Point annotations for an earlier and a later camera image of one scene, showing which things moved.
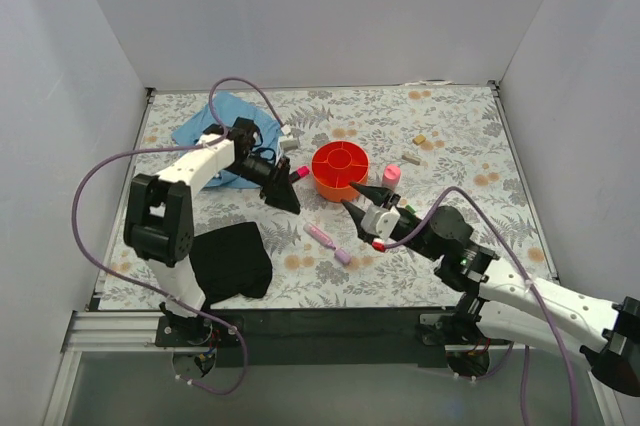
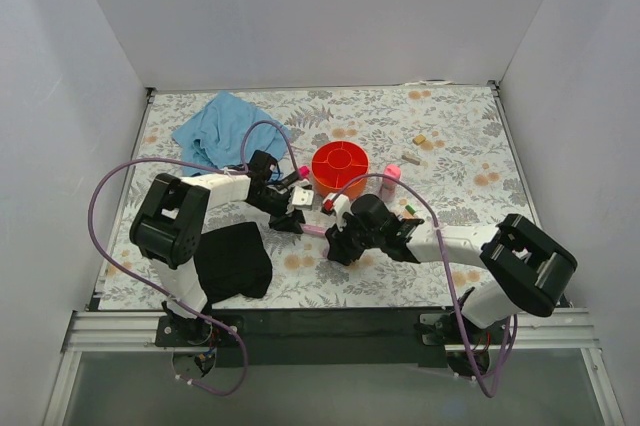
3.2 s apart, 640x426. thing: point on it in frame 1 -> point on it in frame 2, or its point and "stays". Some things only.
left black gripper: [275, 178] -> [285, 219]
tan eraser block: [419, 139] stays
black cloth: [230, 260] stays
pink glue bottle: [391, 176] stays
